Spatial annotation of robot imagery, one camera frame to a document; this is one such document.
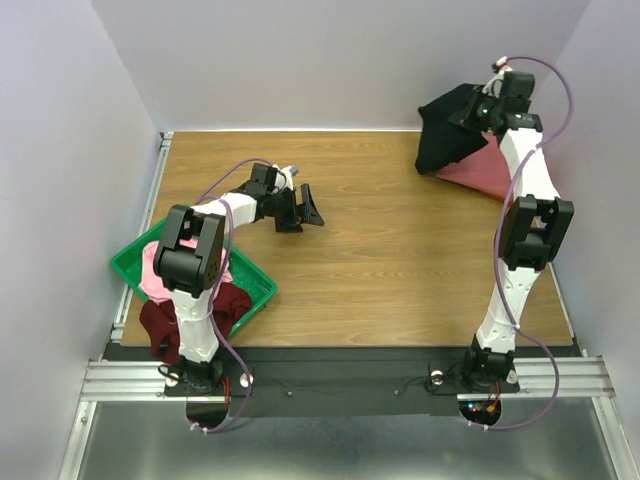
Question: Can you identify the black t shirt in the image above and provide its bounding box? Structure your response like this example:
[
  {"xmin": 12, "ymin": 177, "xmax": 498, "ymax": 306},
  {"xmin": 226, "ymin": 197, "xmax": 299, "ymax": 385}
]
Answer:
[{"xmin": 415, "ymin": 83, "xmax": 488, "ymax": 175}]

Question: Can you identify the pink t shirt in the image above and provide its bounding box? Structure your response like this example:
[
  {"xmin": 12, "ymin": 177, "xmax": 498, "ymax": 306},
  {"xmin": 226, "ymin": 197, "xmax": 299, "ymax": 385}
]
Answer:
[{"xmin": 138, "ymin": 240, "xmax": 233, "ymax": 304}]

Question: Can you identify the aluminium frame rail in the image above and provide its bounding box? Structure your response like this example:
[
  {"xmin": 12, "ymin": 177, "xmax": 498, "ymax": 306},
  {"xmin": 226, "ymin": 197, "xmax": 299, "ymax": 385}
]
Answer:
[{"xmin": 61, "ymin": 130, "xmax": 637, "ymax": 479}]

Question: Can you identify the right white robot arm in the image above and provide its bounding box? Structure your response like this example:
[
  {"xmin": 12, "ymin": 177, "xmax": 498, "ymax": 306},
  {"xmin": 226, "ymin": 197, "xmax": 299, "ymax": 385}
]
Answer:
[{"xmin": 451, "ymin": 67, "xmax": 575, "ymax": 390}]

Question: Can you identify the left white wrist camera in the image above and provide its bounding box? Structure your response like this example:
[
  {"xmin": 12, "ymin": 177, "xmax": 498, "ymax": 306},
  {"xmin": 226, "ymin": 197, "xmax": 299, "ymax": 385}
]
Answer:
[{"xmin": 275, "ymin": 165, "xmax": 299, "ymax": 190}]

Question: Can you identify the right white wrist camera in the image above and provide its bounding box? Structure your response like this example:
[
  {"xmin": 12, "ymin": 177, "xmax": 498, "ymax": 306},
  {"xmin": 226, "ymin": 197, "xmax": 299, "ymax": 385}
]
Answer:
[{"xmin": 485, "ymin": 56, "xmax": 511, "ymax": 98}]

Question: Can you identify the green plastic tray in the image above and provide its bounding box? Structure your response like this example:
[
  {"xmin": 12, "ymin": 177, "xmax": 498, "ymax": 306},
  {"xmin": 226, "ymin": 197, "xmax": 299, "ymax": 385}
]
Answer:
[{"xmin": 111, "ymin": 220, "xmax": 277, "ymax": 347}]

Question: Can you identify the dark red t shirt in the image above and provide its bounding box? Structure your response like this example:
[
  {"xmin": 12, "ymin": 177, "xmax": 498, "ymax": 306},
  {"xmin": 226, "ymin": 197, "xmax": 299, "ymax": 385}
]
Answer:
[{"xmin": 140, "ymin": 282, "xmax": 252, "ymax": 365}]

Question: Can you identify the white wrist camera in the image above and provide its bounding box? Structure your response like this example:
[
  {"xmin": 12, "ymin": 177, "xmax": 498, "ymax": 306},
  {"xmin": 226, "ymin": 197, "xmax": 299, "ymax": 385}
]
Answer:
[
  {"xmin": 485, "ymin": 56, "xmax": 511, "ymax": 98},
  {"xmin": 275, "ymin": 165, "xmax": 299, "ymax": 190}
]

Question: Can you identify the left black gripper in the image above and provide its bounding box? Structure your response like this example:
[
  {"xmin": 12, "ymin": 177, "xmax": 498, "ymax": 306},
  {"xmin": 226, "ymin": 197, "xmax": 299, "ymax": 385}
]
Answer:
[{"xmin": 267, "ymin": 185, "xmax": 325, "ymax": 233}]

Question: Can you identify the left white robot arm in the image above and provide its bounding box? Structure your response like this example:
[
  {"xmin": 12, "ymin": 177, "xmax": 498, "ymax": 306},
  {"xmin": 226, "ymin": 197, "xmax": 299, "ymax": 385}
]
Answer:
[{"xmin": 153, "ymin": 162, "xmax": 324, "ymax": 394}]

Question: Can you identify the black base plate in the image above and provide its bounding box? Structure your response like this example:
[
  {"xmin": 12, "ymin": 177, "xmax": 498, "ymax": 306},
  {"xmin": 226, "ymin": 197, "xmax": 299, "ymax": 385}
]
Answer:
[{"xmin": 165, "ymin": 347, "xmax": 518, "ymax": 417}]

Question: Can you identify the folded coral t shirt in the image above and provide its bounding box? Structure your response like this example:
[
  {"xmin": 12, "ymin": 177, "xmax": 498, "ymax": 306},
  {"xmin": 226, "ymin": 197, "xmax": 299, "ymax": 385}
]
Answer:
[{"xmin": 436, "ymin": 134, "xmax": 511, "ymax": 201}]

